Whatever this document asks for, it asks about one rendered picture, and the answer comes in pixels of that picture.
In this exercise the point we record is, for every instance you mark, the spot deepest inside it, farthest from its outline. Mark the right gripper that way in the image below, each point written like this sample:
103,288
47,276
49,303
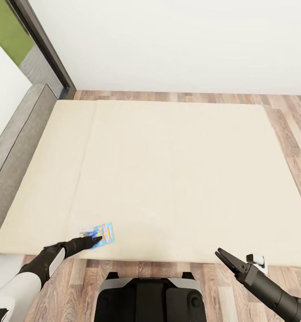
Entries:
265,289

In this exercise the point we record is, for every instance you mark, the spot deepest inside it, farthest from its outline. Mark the door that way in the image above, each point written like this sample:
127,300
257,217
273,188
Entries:
25,42

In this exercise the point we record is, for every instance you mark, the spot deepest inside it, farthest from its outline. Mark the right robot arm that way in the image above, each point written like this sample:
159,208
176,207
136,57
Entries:
253,276

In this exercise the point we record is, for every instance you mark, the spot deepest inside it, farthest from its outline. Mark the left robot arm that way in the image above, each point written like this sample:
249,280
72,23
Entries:
18,295

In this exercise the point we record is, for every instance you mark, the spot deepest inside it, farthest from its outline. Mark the board game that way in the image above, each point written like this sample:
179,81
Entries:
104,230

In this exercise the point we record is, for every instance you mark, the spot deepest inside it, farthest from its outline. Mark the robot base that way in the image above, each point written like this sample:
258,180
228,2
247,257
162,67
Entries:
150,300

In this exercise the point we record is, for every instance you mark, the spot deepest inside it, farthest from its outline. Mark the bed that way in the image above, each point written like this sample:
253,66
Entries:
177,180

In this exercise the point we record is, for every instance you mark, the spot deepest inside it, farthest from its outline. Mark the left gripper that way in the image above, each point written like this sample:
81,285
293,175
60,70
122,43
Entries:
83,243

